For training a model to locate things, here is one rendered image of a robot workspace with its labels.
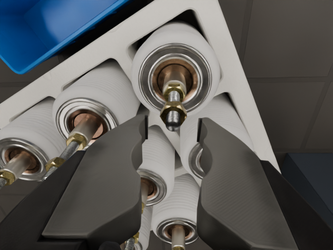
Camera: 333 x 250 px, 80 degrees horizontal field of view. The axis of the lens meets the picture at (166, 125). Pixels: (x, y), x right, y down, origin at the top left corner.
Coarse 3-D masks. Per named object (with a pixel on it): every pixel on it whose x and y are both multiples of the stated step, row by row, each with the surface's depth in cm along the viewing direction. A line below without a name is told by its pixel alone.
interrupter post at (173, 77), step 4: (172, 72) 20; (176, 72) 20; (180, 72) 20; (168, 76) 19; (172, 76) 19; (176, 76) 19; (180, 76) 19; (168, 80) 18; (172, 80) 18; (176, 80) 18; (180, 80) 18; (184, 80) 19; (164, 84) 18; (180, 84) 18; (184, 84) 18; (164, 88) 18; (184, 88) 18
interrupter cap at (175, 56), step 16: (160, 48) 19; (176, 48) 19; (192, 48) 19; (144, 64) 20; (160, 64) 20; (176, 64) 20; (192, 64) 20; (208, 64) 19; (144, 80) 21; (160, 80) 21; (192, 80) 21; (208, 80) 20; (144, 96) 21; (160, 96) 22; (192, 96) 21
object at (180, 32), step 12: (168, 24) 26; (180, 24) 25; (156, 36) 19; (168, 36) 19; (180, 36) 19; (192, 36) 19; (144, 48) 20; (204, 48) 19; (216, 60) 20; (132, 72) 21; (216, 72) 20; (132, 84) 22; (216, 84) 21
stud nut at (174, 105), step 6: (168, 102) 14; (174, 102) 14; (180, 102) 14; (168, 108) 14; (174, 108) 14; (180, 108) 14; (162, 114) 14; (180, 114) 14; (186, 114) 14; (162, 120) 14; (180, 120) 14
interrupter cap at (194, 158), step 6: (198, 144) 24; (192, 150) 25; (198, 150) 25; (192, 156) 25; (198, 156) 25; (192, 162) 26; (198, 162) 26; (192, 168) 26; (198, 168) 26; (198, 174) 27; (204, 174) 27
